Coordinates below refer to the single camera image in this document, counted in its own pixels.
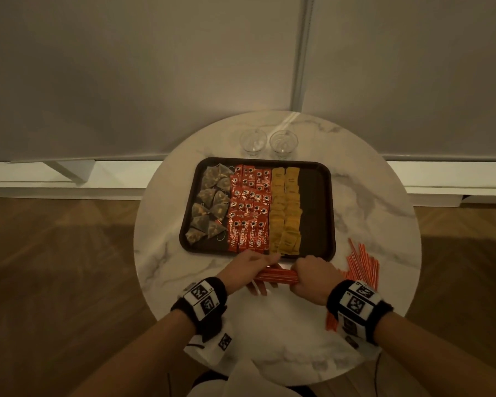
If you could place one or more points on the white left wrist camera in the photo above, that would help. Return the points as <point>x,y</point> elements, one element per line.
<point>215,345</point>

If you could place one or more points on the person's white trousers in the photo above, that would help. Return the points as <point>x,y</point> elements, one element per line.
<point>244,382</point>

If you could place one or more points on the neat columns of sugar packets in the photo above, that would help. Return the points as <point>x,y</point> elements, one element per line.
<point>285,214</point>

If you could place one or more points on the person's right forearm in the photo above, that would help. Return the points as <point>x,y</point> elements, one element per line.
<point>438,359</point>

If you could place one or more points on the black wristband with markers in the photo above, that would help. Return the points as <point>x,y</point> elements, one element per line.
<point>206,322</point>
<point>335,303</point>

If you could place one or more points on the neat cluster of tea bags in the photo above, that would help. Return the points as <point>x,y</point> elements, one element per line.
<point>208,177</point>

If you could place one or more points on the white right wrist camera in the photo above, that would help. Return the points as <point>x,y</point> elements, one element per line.
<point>363,347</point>

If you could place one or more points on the person's left forearm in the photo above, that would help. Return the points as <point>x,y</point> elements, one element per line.
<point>136,359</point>

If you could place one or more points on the perforated metal wall rail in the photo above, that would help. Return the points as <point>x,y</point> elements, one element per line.
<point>303,49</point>

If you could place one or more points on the pile of orange stick packets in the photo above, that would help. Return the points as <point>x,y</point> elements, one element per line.
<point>363,264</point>

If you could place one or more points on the person's left hand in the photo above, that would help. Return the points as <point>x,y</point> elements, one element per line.
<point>244,272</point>

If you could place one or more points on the red Nescafe sachets group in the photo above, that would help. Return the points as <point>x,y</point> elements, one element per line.
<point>248,210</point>

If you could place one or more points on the black left wristband with markers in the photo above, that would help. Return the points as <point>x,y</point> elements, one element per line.
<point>206,322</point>

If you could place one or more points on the red stir sticks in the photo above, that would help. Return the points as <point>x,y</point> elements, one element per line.
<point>277,276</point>

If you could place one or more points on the clear glass cup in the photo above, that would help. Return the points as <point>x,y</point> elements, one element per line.
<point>284,143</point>
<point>253,142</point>

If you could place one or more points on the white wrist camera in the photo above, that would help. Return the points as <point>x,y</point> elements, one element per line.
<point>215,345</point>
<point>363,347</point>

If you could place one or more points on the person's right hand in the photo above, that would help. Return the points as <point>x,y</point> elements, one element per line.
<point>318,281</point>

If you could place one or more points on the dark brown tray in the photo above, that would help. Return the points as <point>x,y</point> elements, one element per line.
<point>316,210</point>

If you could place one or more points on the black right wristband with markers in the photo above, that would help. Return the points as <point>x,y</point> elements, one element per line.
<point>335,303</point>

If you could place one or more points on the round white marble table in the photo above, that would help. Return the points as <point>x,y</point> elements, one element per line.
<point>45,177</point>

